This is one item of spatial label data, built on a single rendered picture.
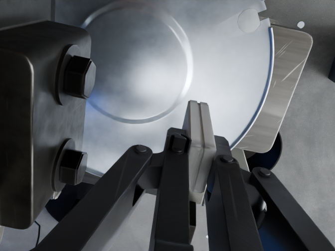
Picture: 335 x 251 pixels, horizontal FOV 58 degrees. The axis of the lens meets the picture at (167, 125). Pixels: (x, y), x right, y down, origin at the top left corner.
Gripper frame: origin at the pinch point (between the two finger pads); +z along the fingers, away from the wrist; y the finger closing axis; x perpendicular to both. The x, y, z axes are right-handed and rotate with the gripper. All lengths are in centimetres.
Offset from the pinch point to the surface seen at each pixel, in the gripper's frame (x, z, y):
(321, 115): -25, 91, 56
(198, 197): -25.3, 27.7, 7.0
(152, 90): -1.8, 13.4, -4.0
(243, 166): -20.3, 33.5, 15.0
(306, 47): 5.6, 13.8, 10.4
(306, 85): -15, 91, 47
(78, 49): 4.4, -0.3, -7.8
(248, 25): 6.5, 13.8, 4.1
